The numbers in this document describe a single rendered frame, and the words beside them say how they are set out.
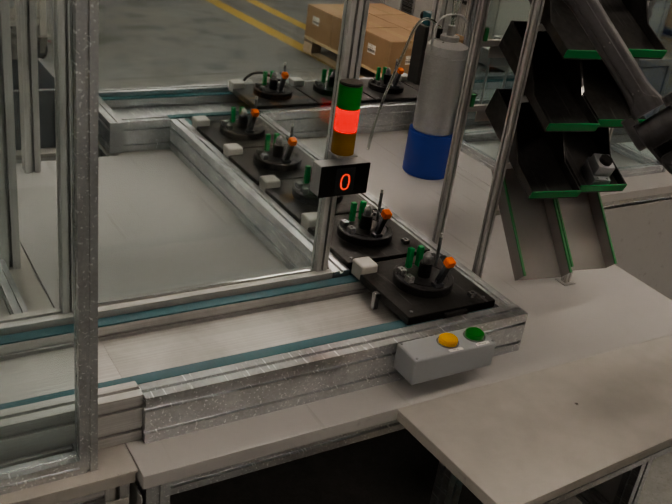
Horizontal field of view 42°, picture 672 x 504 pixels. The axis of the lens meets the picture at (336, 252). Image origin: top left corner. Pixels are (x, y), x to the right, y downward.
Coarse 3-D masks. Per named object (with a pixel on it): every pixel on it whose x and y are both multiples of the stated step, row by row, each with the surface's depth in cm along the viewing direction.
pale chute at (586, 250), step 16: (592, 192) 218; (560, 208) 216; (576, 208) 218; (592, 208) 219; (576, 224) 216; (592, 224) 218; (576, 240) 215; (592, 240) 216; (608, 240) 214; (576, 256) 213; (592, 256) 215; (608, 256) 214
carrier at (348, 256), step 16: (352, 208) 219; (368, 208) 216; (336, 224) 223; (352, 224) 219; (368, 224) 217; (336, 240) 215; (352, 240) 214; (368, 240) 213; (384, 240) 215; (400, 240) 219; (416, 240) 220; (336, 256) 209; (352, 256) 208; (368, 256) 209; (384, 256) 210; (400, 256) 213
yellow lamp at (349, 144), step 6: (336, 132) 183; (336, 138) 184; (342, 138) 183; (348, 138) 183; (354, 138) 184; (336, 144) 184; (342, 144) 184; (348, 144) 184; (354, 144) 185; (336, 150) 185; (342, 150) 184; (348, 150) 184
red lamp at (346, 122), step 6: (336, 108) 182; (336, 114) 182; (342, 114) 181; (348, 114) 181; (354, 114) 181; (336, 120) 182; (342, 120) 181; (348, 120) 181; (354, 120) 182; (336, 126) 183; (342, 126) 182; (348, 126) 182; (354, 126) 182; (342, 132) 182; (348, 132) 182; (354, 132) 183
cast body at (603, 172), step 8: (592, 160) 204; (600, 160) 202; (608, 160) 202; (584, 168) 207; (592, 168) 204; (600, 168) 202; (608, 168) 202; (592, 176) 204; (600, 176) 204; (608, 176) 205; (592, 184) 204; (600, 184) 204
